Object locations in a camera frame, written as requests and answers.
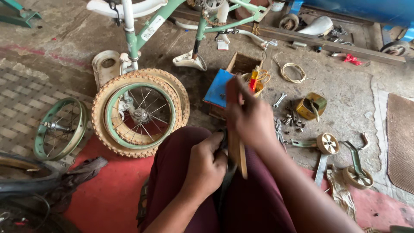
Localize person's left hand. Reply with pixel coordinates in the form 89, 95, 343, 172
182, 131, 229, 198

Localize person's right hand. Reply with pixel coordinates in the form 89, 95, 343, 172
224, 76, 279, 152

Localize wooden stick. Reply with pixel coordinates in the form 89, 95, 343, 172
227, 129, 248, 180

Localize black rubber tube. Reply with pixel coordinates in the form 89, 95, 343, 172
213, 128, 239, 217

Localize wooden toolbox with blue lid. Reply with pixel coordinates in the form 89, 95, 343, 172
203, 52, 264, 121

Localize red and yellow tube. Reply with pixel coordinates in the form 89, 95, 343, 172
248, 65, 260, 93

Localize small silver spanner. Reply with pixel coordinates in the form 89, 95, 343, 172
273, 93, 288, 109

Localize loose tan tyre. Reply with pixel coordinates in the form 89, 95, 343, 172
138, 68, 191, 131

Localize white bicycle saddle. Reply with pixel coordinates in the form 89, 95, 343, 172
172, 49, 208, 72

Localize heap of nuts and bolts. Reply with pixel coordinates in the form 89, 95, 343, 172
281, 106, 306, 133

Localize yellow tin can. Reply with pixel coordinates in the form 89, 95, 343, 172
295, 92, 328, 122

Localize small rusty caster wheel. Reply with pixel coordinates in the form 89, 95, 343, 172
278, 13, 300, 32

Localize long rusty steel bar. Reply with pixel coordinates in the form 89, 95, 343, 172
171, 9, 407, 66

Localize person's maroon trousers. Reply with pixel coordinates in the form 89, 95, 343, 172
138, 126, 298, 233

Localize red ribbon scrap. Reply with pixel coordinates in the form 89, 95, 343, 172
342, 53, 364, 66

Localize white bicycle mudguard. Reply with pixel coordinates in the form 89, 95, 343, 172
86, 0, 168, 19

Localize tan tyre on green wheel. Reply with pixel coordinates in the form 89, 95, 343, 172
91, 72, 182, 159

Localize brake lever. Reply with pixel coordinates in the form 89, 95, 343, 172
358, 132, 370, 151

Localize blue metal cart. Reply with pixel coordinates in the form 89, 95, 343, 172
287, 0, 414, 43

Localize beige cloth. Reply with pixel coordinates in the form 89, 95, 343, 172
326, 164, 357, 222

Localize bare green spoked wheel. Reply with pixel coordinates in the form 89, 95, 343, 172
33, 97, 89, 162

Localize red floor mat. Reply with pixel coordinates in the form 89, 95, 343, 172
63, 120, 414, 233

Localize dark cart wheel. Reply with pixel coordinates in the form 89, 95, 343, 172
379, 40, 411, 57

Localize dark rag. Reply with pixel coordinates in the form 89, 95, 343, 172
45, 157, 108, 204

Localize brown door mat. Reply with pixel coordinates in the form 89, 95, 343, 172
386, 93, 414, 195

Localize checked woven mat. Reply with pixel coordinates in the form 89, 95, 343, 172
0, 58, 95, 160

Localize green metal stand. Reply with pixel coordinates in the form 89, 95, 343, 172
0, 0, 42, 28

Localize black tyre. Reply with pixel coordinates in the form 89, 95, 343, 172
0, 151, 63, 199

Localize coil of cream cable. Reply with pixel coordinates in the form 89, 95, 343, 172
273, 56, 316, 84

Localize green bicycle frame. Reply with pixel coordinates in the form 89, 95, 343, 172
110, 0, 279, 72

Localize tan training wheel with bracket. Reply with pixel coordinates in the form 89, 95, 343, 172
340, 140, 375, 190
290, 132, 340, 155

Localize loose metal chain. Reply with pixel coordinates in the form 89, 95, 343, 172
329, 25, 356, 47

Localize white chain guard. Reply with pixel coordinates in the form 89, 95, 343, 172
92, 50, 121, 92

